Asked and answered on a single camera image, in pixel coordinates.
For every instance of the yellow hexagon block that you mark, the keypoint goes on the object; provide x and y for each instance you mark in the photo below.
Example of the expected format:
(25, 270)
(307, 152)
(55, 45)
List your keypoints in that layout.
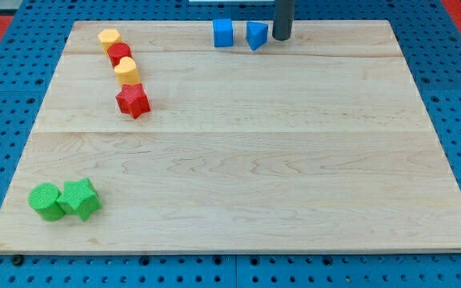
(108, 37)

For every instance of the green star block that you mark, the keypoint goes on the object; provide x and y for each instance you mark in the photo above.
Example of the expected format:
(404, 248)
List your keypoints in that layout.
(79, 198)

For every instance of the yellow heart block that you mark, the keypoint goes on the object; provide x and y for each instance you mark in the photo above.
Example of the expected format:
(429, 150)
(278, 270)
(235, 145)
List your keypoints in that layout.
(127, 72)

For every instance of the blue triangle block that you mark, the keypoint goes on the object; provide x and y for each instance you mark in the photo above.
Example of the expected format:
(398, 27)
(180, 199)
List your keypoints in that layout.
(257, 34)

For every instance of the red cylinder block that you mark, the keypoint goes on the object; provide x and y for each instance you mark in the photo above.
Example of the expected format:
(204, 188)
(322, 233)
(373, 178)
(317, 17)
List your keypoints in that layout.
(117, 51)

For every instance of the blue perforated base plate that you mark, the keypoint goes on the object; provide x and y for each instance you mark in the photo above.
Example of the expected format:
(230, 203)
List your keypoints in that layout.
(29, 53)

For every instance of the green cylinder block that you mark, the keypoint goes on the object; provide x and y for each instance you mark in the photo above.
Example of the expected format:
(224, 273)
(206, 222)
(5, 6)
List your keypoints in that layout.
(43, 200)

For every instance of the blue cube block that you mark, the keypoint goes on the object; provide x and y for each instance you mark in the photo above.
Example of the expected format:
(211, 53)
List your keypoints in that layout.
(223, 32)

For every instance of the light wooden board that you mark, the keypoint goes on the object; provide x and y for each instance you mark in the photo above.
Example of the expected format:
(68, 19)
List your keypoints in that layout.
(317, 145)

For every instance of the red star block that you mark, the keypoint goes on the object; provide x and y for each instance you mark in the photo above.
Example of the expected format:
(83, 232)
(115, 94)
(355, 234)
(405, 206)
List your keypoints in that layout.
(133, 100)

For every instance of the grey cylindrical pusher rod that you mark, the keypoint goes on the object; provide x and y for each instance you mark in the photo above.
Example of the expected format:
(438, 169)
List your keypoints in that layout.
(283, 19)

